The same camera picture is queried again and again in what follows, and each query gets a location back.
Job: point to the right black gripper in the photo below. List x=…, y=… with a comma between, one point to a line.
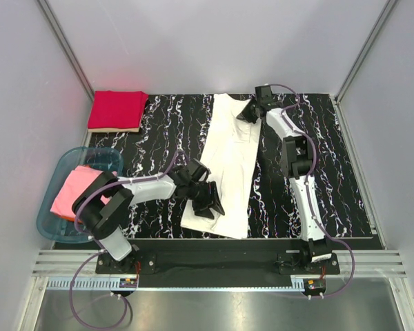
x=244, y=116

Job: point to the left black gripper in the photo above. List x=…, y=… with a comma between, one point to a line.
x=203, y=206

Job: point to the white t shirt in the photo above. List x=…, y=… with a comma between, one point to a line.
x=230, y=153

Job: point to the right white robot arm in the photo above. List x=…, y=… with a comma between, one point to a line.
x=298, y=162

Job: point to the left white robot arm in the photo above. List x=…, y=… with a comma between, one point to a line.
x=105, y=202

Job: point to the black marble pattern mat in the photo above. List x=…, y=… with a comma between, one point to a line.
x=181, y=121

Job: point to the folded beige t shirt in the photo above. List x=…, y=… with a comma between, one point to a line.
x=111, y=130

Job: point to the folded red t shirt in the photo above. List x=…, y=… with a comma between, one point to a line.
x=117, y=109

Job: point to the pink t shirt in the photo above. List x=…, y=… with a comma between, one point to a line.
x=75, y=184

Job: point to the orange garment in basket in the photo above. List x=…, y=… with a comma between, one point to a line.
x=68, y=218

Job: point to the teal plastic basket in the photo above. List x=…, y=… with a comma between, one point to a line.
x=53, y=227

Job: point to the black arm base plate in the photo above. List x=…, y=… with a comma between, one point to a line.
x=228, y=260

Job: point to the right aluminium frame post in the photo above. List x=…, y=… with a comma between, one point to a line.
x=373, y=36

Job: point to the aluminium frame post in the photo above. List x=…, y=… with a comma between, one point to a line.
x=55, y=26
x=373, y=36

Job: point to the grey slotted cable duct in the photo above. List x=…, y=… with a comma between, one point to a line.
x=280, y=284

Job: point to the left aluminium frame post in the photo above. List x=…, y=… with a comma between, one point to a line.
x=55, y=26

